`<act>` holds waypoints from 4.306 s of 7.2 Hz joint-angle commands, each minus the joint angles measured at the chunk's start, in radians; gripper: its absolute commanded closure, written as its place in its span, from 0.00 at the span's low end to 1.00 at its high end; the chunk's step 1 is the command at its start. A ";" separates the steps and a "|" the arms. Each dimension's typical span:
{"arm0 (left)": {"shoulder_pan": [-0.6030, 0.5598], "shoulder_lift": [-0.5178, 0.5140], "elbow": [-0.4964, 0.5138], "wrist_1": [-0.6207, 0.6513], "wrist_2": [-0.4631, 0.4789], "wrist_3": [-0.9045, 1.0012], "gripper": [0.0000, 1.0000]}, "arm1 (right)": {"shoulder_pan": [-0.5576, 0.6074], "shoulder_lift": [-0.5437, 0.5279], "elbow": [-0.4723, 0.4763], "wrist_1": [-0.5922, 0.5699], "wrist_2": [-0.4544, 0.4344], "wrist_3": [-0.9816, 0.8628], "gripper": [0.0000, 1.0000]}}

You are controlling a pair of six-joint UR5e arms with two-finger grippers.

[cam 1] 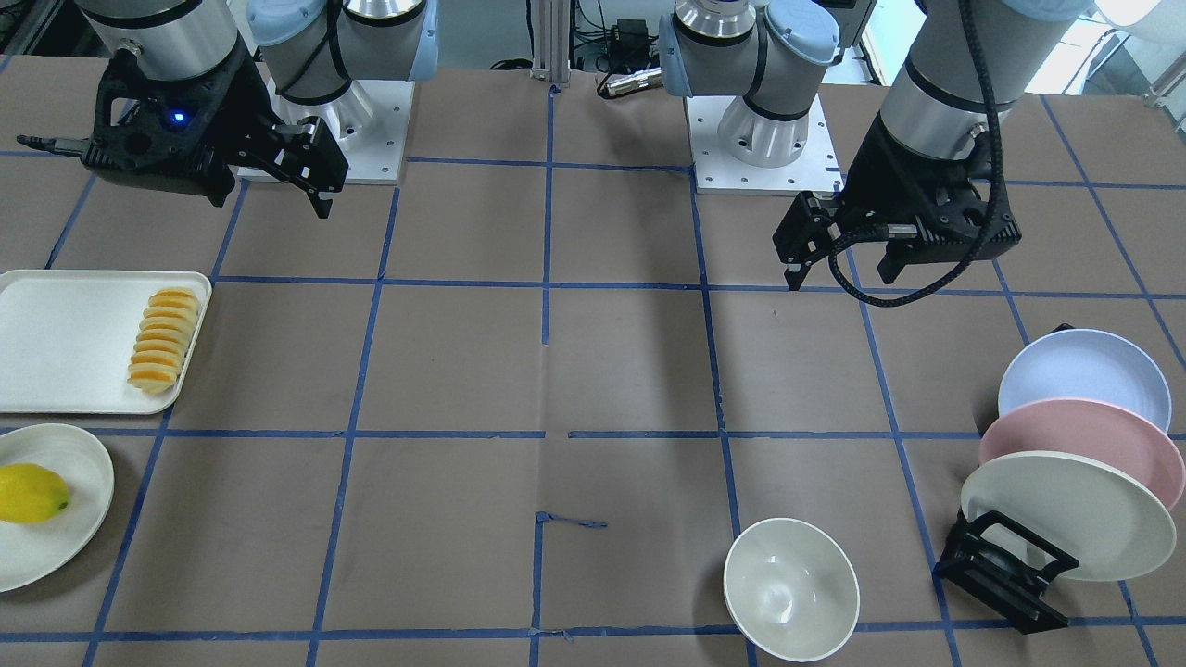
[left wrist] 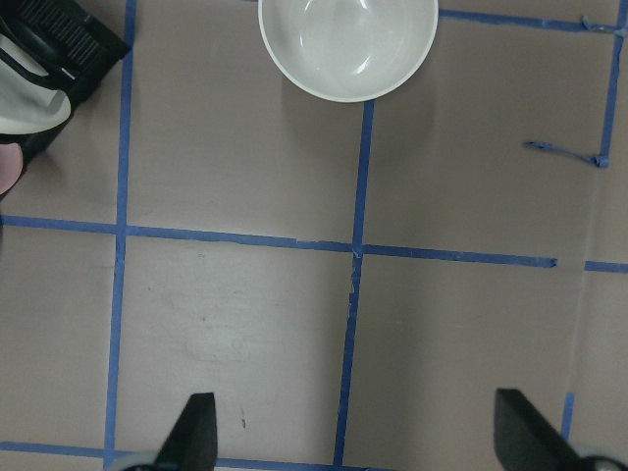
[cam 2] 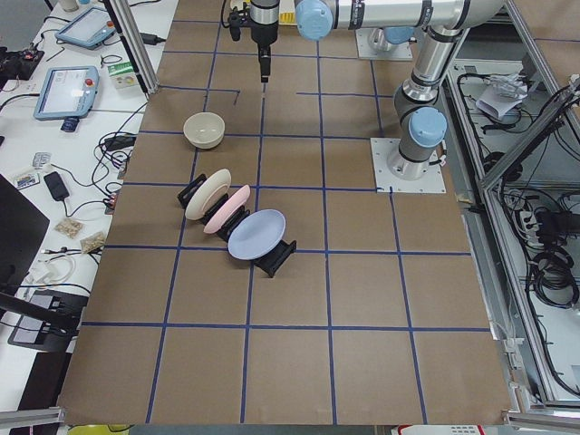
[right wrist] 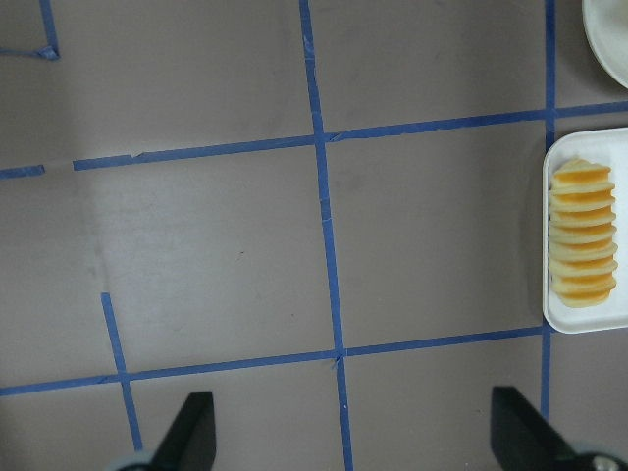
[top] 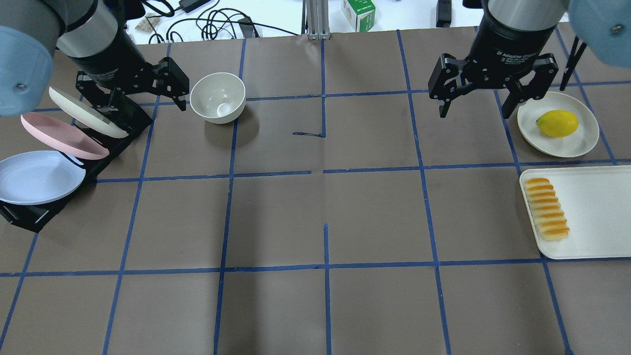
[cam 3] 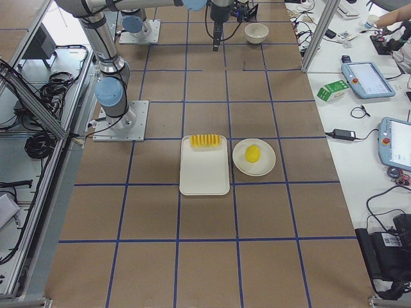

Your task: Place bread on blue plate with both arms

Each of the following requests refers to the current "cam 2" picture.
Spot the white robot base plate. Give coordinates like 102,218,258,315
371,138,446,194

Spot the black monitor stand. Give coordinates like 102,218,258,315
1,178,87,352

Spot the far blue teach pendant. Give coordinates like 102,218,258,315
55,7,115,50

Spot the near blue teach pendant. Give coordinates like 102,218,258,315
34,65,100,121

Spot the blue plate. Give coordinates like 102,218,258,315
227,209,286,260

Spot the blue teach pendant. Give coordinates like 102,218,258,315
34,65,100,121
55,7,115,50

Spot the pink plate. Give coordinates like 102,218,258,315
204,185,251,234

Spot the aluminium frame post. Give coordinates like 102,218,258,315
103,0,160,95

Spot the cream plate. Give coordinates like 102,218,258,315
185,169,231,220

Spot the green white small box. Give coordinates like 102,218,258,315
108,62,138,89

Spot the beige ceramic bowl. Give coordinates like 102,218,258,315
183,111,226,150

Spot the black dish rack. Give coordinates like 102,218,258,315
177,174,296,277

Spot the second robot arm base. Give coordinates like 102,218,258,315
355,26,414,62

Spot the black power adapter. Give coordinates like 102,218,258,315
43,171,70,201

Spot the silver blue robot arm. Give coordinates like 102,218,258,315
295,1,504,180

